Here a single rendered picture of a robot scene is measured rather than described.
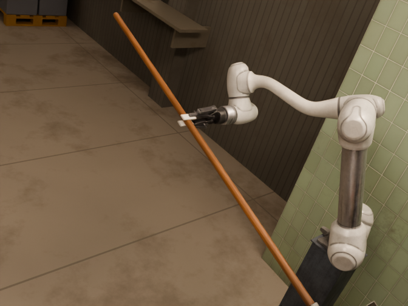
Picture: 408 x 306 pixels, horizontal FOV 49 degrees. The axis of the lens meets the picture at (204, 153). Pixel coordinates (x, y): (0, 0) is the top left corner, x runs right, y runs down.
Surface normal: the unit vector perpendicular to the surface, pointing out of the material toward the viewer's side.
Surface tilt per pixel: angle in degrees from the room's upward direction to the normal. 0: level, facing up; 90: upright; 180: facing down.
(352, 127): 84
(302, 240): 90
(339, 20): 90
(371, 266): 90
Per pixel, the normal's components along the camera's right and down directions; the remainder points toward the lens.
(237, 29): -0.74, 0.18
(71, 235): 0.25, -0.82
